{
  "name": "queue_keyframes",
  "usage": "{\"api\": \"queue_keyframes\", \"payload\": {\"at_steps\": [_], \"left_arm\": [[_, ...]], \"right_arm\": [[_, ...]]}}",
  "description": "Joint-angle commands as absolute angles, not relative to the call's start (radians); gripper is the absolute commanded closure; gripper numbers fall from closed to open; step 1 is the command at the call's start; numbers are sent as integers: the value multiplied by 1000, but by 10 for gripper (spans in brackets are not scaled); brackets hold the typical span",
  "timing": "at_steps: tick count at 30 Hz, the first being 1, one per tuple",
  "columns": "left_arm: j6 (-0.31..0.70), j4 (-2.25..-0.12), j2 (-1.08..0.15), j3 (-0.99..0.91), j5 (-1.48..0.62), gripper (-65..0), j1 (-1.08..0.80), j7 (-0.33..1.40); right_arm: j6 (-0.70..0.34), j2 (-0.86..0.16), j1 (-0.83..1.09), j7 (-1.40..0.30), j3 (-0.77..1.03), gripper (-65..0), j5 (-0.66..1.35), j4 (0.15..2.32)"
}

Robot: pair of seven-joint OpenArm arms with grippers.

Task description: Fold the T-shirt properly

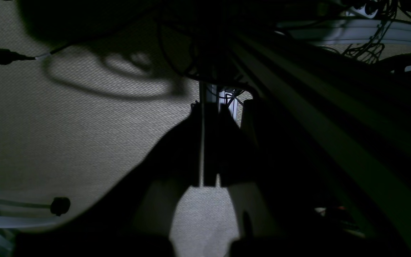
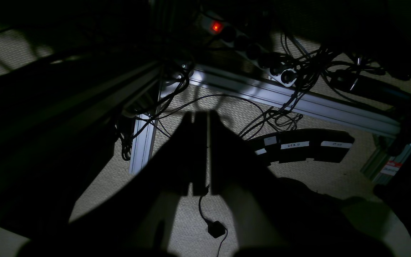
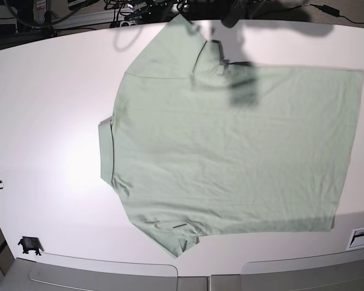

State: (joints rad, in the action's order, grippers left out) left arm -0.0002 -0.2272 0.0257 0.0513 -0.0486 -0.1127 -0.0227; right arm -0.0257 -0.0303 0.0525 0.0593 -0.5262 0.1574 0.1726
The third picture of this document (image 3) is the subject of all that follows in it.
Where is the light green T-shirt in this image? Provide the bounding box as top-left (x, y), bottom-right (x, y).
top-left (98, 15), bottom-right (364, 257)

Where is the grey chair back left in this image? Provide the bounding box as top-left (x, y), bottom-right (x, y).
top-left (29, 263), bottom-right (177, 291)

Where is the grey chair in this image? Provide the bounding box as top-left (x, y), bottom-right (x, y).
top-left (29, 263), bottom-right (177, 291)
top-left (241, 255), bottom-right (364, 290)

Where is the black clamp on table edge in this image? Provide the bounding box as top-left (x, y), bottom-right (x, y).
top-left (18, 236), bottom-right (44, 256)

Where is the black power adapter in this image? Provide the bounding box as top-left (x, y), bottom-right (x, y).
top-left (310, 4), bottom-right (340, 18)

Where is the grey chair back right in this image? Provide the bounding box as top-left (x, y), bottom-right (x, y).
top-left (241, 255), bottom-right (364, 290)

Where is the black camera mount overhead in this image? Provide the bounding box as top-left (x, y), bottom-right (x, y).
top-left (220, 0), bottom-right (247, 28)

